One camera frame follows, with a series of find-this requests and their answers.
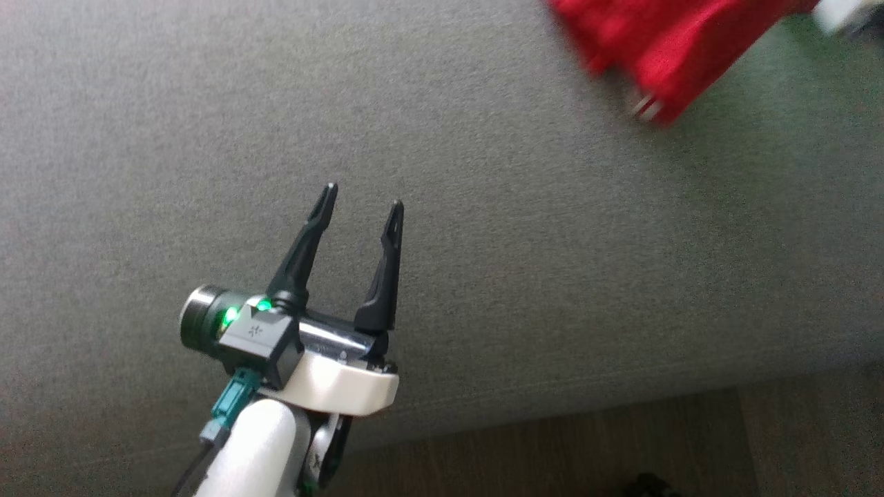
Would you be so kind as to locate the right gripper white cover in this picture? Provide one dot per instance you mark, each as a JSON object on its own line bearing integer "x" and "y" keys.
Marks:
{"x": 839, "y": 14}

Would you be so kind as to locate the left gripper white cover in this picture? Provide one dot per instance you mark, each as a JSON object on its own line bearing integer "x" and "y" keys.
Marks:
{"x": 345, "y": 386}

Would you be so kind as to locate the grey sofa seat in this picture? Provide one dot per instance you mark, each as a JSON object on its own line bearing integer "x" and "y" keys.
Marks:
{"x": 483, "y": 241}

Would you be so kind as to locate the red basketball jersey white trim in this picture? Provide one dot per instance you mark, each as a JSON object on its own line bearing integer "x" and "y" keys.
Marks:
{"x": 677, "y": 41}

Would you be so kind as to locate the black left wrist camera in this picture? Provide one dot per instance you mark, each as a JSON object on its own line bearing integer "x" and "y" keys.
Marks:
{"x": 262, "y": 345}

